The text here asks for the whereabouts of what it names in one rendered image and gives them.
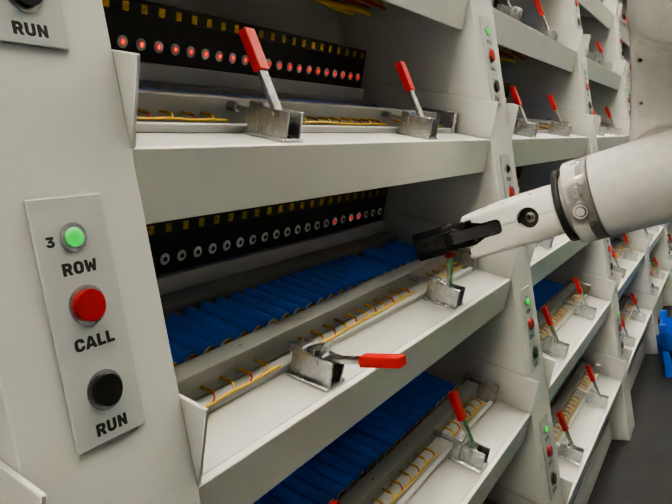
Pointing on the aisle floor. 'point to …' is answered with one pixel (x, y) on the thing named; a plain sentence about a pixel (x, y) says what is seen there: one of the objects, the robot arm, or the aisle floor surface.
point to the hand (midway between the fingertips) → (435, 242)
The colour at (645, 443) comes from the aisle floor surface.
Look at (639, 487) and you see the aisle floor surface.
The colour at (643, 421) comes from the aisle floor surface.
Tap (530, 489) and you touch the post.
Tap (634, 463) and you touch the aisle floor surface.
